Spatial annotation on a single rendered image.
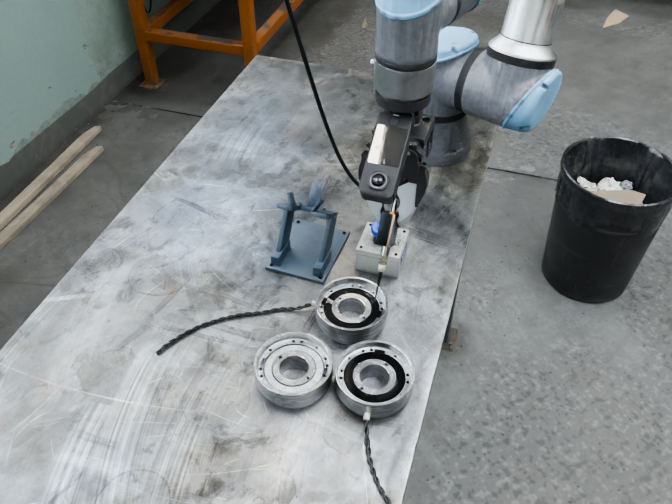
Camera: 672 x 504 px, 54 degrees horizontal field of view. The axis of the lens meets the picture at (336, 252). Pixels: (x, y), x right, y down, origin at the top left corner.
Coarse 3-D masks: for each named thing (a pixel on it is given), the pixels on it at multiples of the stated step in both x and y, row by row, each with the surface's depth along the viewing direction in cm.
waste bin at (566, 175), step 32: (576, 160) 202; (608, 160) 205; (640, 160) 200; (576, 192) 184; (640, 192) 203; (576, 224) 190; (608, 224) 183; (640, 224) 182; (544, 256) 215; (576, 256) 197; (608, 256) 192; (640, 256) 196; (576, 288) 205; (608, 288) 203
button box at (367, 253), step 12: (360, 240) 104; (372, 240) 104; (396, 240) 104; (360, 252) 103; (372, 252) 102; (396, 252) 102; (360, 264) 105; (372, 264) 104; (396, 264) 102; (396, 276) 104
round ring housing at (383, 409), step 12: (348, 348) 89; (360, 348) 90; (372, 348) 91; (384, 348) 91; (396, 348) 89; (348, 360) 89; (372, 360) 89; (408, 360) 88; (336, 372) 86; (360, 372) 88; (372, 372) 90; (384, 372) 89; (408, 372) 88; (336, 384) 86; (360, 384) 86; (408, 384) 86; (348, 396) 84; (396, 396) 85; (408, 396) 85; (360, 408) 84; (372, 408) 83; (384, 408) 83; (396, 408) 84
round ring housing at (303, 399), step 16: (288, 336) 91; (304, 336) 91; (272, 352) 90; (288, 352) 90; (304, 352) 90; (320, 352) 90; (256, 368) 87; (272, 368) 88; (288, 368) 91; (304, 368) 91; (288, 384) 86; (320, 384) 85; (272, 400) 86; (288, 400) 84; (304, 400) 85
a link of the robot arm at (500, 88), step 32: (512, 0) 106; (544, 0) 103; (512, 32) 107; (544, 32) 105; (480, 64) 112; (512, 64) 107; (544, 64) 107; (480, 96) 112; (512, 96) 109; (544, 96) 109; (512, 128) 113
